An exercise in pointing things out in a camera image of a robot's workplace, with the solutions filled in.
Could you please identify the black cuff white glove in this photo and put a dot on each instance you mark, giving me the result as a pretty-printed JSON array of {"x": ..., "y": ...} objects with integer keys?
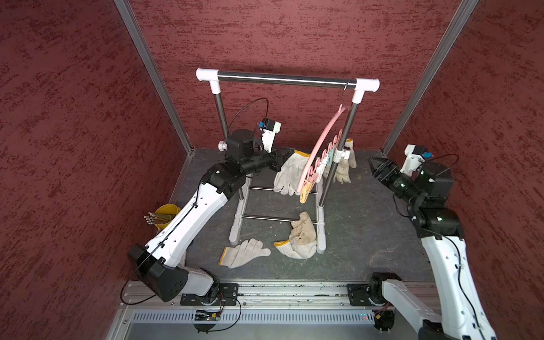
[{"x": 341, "y": 175}]

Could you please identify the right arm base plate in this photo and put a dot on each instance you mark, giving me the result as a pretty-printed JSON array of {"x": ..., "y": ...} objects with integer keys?
[{"x": 367, "y": 295}]

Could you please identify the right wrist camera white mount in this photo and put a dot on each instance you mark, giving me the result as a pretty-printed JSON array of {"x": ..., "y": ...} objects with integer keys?
[{"x": 416, "y": 155}]

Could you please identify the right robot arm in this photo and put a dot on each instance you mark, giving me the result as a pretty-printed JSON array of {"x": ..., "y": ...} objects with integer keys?
[{"x": 441, "y": 234}]

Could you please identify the yellow clothespin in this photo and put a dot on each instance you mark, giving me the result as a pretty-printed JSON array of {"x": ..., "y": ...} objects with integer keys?
[{"x": 305, "y": 191}]

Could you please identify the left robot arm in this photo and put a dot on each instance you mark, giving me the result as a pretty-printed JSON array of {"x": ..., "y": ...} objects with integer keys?
[{"x": 157, "y": 264}]

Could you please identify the beige glove on pile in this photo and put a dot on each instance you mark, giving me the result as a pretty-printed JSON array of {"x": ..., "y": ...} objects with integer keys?
[{"x": 303, "y": 231}]

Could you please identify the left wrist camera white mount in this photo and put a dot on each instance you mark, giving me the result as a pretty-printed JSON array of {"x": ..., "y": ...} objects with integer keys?
[{"x": 269, "y": 129}]

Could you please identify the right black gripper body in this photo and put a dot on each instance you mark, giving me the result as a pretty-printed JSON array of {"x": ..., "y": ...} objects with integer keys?
[{"x": 401, "y": 183}]

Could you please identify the yellow cuff white glove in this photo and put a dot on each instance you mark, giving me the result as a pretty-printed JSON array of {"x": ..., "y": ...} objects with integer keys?
[{"x": 349, "y": 158}]

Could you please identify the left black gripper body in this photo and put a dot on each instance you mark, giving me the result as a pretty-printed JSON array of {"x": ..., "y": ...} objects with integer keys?
[{"x": 272, "y": 159}]

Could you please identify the pink clip hanger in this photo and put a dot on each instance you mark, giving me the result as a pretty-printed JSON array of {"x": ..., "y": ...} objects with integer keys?
[{"x": 321, "y": 156}]

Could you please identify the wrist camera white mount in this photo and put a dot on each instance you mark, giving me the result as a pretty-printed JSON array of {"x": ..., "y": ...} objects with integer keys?
[
  {"x": 269, "y": 129},
  {"x": 416, "y": 155}
]

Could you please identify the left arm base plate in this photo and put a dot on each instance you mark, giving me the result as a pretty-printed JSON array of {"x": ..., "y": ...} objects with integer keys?
[{"x": 220, "y": 295}]

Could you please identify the aluminium front rail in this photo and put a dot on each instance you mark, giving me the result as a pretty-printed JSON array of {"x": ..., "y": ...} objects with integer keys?
[{"x": 268, "y": 293}]

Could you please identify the pencils in cup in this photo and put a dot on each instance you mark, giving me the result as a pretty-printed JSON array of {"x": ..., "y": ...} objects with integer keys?
[{"x": 158, "y": 219}]

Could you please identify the yellow cup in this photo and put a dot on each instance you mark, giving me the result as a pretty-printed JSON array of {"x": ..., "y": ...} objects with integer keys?
[{"x": 167, "y": 209}]

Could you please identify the clothes rack with steel bars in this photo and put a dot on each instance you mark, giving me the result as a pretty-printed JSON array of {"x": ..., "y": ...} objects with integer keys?
[{"x": 360, "y": 87}]

